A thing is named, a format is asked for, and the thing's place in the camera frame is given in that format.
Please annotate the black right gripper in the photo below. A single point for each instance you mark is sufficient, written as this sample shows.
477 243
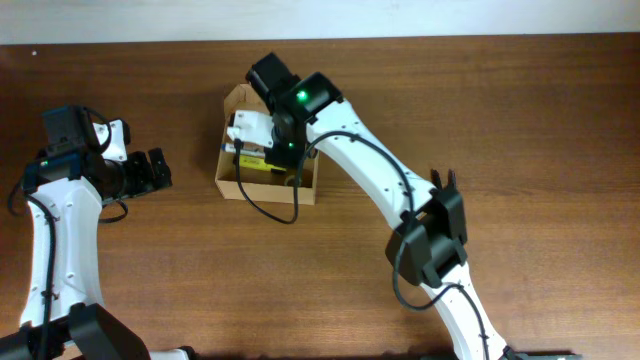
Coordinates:
292 157

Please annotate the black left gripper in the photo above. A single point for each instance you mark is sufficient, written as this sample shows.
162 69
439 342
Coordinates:
144 181

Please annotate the yellow highlighter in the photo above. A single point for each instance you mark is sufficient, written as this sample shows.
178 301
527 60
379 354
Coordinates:
257 163

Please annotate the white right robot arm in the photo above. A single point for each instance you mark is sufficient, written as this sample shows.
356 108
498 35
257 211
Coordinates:
426 249

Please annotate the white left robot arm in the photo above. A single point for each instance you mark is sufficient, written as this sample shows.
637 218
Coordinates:
83 168

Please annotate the brown cardboard box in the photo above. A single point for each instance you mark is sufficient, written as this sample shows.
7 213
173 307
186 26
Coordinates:
260 186

